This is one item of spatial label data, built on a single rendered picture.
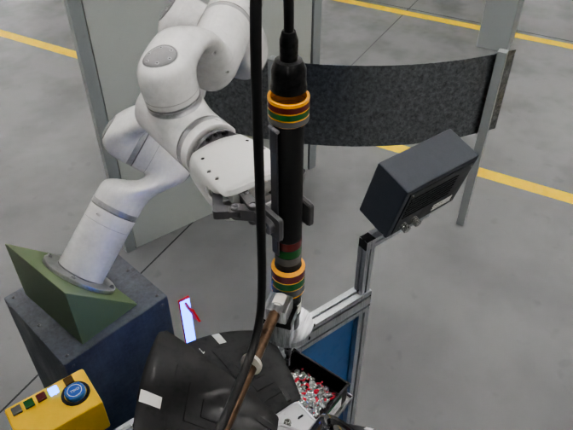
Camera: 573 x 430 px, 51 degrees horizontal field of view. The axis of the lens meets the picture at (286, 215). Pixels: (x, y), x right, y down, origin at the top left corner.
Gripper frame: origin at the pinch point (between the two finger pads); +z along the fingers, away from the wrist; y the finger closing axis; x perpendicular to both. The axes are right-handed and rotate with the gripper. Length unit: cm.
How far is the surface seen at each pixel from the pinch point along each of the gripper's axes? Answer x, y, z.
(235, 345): -49, -3, -20
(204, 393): -27.6, 12.8, -2.1
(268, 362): -48, -6, -13
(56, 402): -58, 28, -36
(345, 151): -165, -181, -179
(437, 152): -41, -74, -34
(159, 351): -23.0, 15.4, -8.8
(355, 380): -121, -54, -34
